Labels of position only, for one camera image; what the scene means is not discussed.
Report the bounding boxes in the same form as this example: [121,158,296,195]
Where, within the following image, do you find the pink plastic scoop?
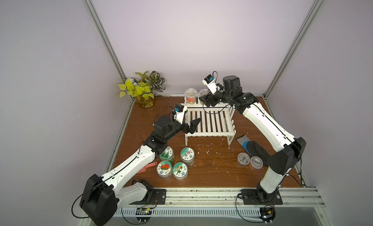
[138,162,158,173]

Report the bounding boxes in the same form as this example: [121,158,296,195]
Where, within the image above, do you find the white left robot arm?
[79,116,201,226]

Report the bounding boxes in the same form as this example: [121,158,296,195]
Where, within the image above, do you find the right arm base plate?
[241,189,283,205]

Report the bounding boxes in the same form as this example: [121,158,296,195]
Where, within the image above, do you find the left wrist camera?
[173,103,187,124]

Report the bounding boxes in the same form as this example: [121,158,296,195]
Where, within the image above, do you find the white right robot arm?
[199,74,307,203]

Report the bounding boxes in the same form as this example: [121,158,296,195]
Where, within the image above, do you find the black blue garden glove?
[236,135,271,167]

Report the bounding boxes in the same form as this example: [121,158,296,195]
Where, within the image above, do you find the clear container red seeds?
[185,88,198,104]

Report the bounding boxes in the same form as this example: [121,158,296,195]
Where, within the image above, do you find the green potted plant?
[117,70,166,108]

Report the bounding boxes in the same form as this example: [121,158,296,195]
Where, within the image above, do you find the right controller board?
[259,205,276,224]

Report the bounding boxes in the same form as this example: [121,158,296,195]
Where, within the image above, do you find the white wooden slatted shelf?
[184,94,236,145]

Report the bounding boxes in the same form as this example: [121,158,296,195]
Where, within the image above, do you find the clear seed container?
[237,153,251,166]
[249,156,263,170]
[199,89,211,101]

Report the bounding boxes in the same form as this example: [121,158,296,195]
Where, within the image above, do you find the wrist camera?
[202,74,220,95]
[173,103,187,124]

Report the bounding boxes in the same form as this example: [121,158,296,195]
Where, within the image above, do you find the jar with tree lid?
[160,146,175,163]

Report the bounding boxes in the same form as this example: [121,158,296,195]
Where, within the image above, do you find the aluminium front rail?
[126,187,325,208]

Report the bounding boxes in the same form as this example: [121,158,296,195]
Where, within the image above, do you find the controller board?
[135,208,153,225]
[259,205,276,224]

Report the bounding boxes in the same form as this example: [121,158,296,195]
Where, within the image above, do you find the left controller board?
[135,208,153,225]

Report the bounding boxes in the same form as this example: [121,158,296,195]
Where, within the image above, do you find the jar with orange flower lid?
[173,162,188,182]

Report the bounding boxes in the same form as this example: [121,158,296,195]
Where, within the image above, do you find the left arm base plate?
[134,189,167,205]

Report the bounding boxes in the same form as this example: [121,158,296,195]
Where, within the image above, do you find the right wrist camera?
[202,74,220,95]

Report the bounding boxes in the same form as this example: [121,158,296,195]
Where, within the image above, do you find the jar with strawberry lid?
[156,161,173,180]

